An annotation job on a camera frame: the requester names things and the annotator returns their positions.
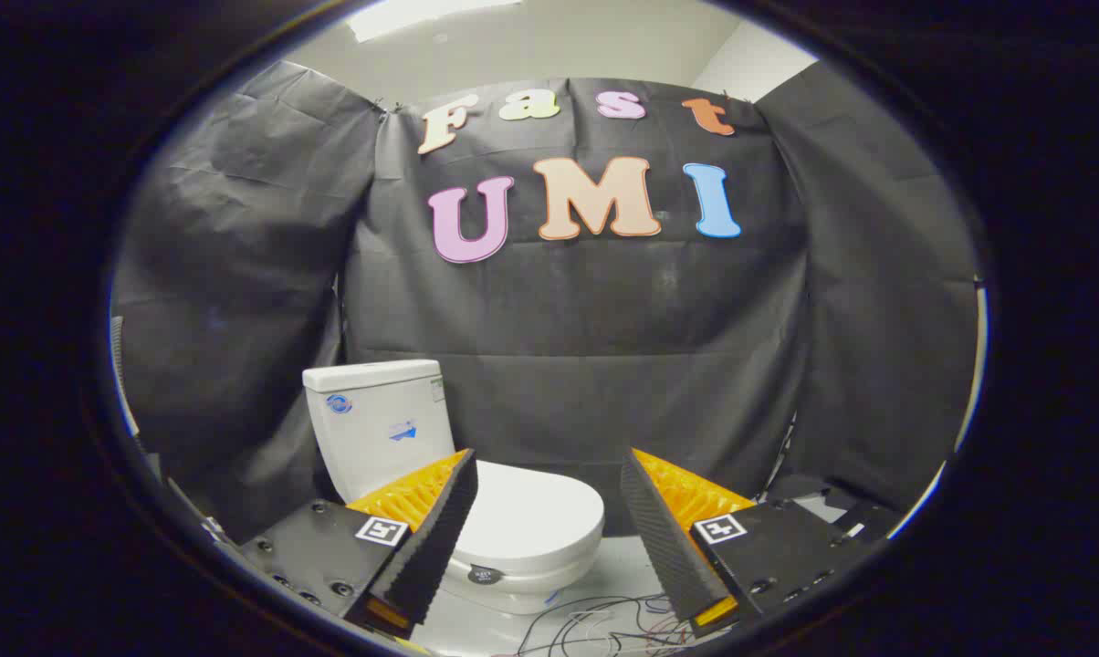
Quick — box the black backdrop cloth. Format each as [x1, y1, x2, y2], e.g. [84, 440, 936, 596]
[111, 59, 979, 548]

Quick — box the white ceramic toilet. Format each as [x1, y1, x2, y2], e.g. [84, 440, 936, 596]
[303, 359, 605, 615]

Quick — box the tangle of floor cables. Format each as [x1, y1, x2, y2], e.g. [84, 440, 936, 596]
[513, 593, 696, 657]

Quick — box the white toilet lid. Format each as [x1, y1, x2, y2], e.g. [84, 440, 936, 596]
[447, 459, 605, 585]

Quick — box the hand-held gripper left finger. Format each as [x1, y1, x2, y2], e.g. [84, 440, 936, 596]
[237, 447, 480, 640]

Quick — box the small black floor device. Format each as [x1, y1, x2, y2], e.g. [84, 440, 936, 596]
[832, 506, 899, 544]

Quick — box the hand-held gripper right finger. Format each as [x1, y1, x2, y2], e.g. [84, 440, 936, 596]
[619, 447, 865, 638]

